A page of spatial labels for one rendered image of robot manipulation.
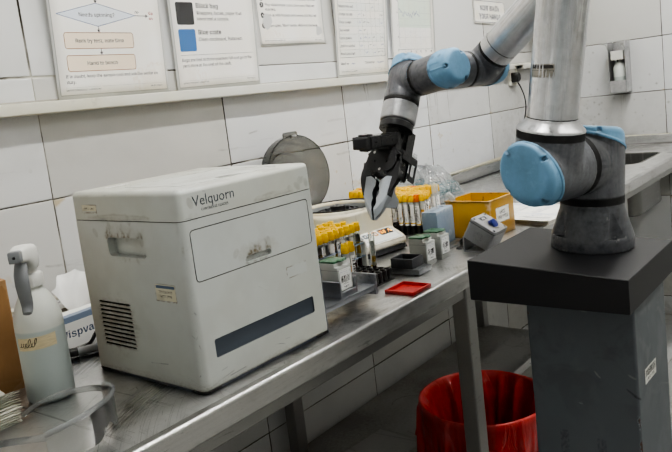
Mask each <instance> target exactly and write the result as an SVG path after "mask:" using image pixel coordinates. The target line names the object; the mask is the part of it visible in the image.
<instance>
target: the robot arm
mask: <svg viewBox="0 0 672 452"><path fill-rule="evenodd" d="M590 2H591V0H515V1H514V3H513V4H512V5H511V6H510V7H509V8H508V10H507V11H506V12H505V13H504V14H503V15H502V17H501V18H500V19H499V20H498V21H497V22H496V23H495V25H494V26H493V27H492V28H491V29H490V30H489V32H488V33H487V34H486V35H485V36H484V37H483V39H482V40H481V41H480V42H479V43H478V44H477V46H476V47H475V48H474V49H473V50H471V51H461V50H460V49H458V48H456V47H451V48H447V49H441V50H438V51H436V52H435V53H433V54H430V55H428V56H425V57H422V56H420V55H418V54H416V53H411V52H407V53H399V54H397V55H396V56H395V57H394V58H393V60H392V64H391V67H390V69H389V72H388V81H387V86H386V91H385V96H384V101H383V106H382V111H381V116H380V124H379V129H380V131H381V132H383V133H378V134H366V133H365V134H362V135H358V137H353V138H352V142H353V150H359V152H369V151H371V152H370V153H369V154H368V155H369V156H368V158H367V161H366V163H364V167H363V170H362V173H361V188H362V194H363V196H364V202H365V206H366V209H367V212H368V214H369V216H370V218H371V220H375V221H377V220H378V218H379V217H380V216H381V215H382V214H383V212H384V211H385V209H386V208H390V209H396V208H397V207H398V205H399V200H398V198H397V196H396V194H395V190H396V186H397V185H398V183H399V182H400V183H405V182H406V179H407V181H408V182H410V183H411V184H414V180H415V175H416V169H417V164H418V161H417V160H416V159H415V158H413V157H412V154H413V148H414V143H415V138H416V135H415V134H413V129H414V127H415V125H416V119H417V114H418V108H419V103H420V97H421V96H425V95H428V94H431V93H435V92H438V91H442V90H449V89H459V88H467V87H476V86H491V85H493V84H498V83H500V82H502V81H503V80H504V79H505V78H506V77H507V75H508V71H509V69H510V62H511V61H512V60H513V59H514V58H515V56H516V55H517V54H518V53H519V52H520V51H521V50H522V49H523V48H524V47H525V46H526V45H527V44H528V43H529V42H530V41H531V40H532V38H533V44H532V56H531V68H530V80H529V92H528V104H527V115H526V118H525V119H524V120H523V121H521V122H520V123H519V124H518V125H517V127H516V138H515V143H513V144H512V145H510V146H509V147H508V149H507V150H506V151H505V152H504V153H503V155H502V158H501V162H500V174H501V178H502V181H503V184H504V186H505V188H506V189H507V190H508V191H509V192H510V195H511V196H512V197H513V198H514V199H515V200H517V201H518V202H520V203H522V204H524V205H527V206H531V207H540V206H551V205H554V204H556V203H558V202H560V207H559V210H558V213H557V216H556V219H555V223H554V226H553V229H552V232H551V246H552V247H553V248H555V249H557V250H560V251H564V252H568V253H574V254H584V255H608V254H617V253H623V252H626V251H629V250H632V249H633V248H634V247H635V233H634V230H633V227H632V225H631V222H630V219H629V216H628V213H627V210H626V207H625V150H626V148H627V146H626V144H625V133H624V131H623V129H622V128H620V127H617V126H593V125H582V124H581V123H580V122H579V120H578V117H579V107H580V97H581V88H582V78H583V69H584V59H585V50H586V40H587V31H588V21H589V12H590ZM409 165H410V167H409V172H408V166H409ZM412 165H413V166H414V167H415V168H414V174H413V178H412V177H411V176H410V173H411V167H412ZM407 172H408V173H407ZM375 177H377V178H376V179H375Z"/></svg>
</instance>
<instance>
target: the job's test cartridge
mask: <svg viewBox="0 0 672 452"><path fill-rule="evenodd" d="M319 264H320V268H321V275H322V281H333V282H340V283H341V288H342V292H343V291H346V290H348V289H350V288H352V287H353V280H352V272H351V264H350V263H347V259H346V260H344V261H342V262H338V263H336V264H322V263H319Z"/></svg>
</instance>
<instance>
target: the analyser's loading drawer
mask: <svg viewBox="0 0 672 452"><path fill-rule="evenodd" d="M352 280H353V287H352V288H350V289H348V290H346V291H343V292H342V288H341V283H340V282H333V281H322V283H323V291H324V299H325V307H326V314H327V313H329V312H331V311H333V310H335V309H337V308H339V307H341V306H343V305H345V304H347V303H349V302H351V301H353V300H355V299H357V298H359V297H361V296H363V295H366V294H378V287H377V278H376V273H363V272H352Z"/></svg>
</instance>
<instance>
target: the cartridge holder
mask: <svg viewBox="0 0 672 452"><path fill-rule="evenodd" d="M390 260H391V265H390V266H388V267H391V272H392V274H404V275H414V276H420V275H422V274H423V273H425V272H428V271H430V270H431V269H432V268H431V264H424V262H423V254H405V253H401V254H399V255H397V256H395V257H393V258H391V259H390Z"/></svg>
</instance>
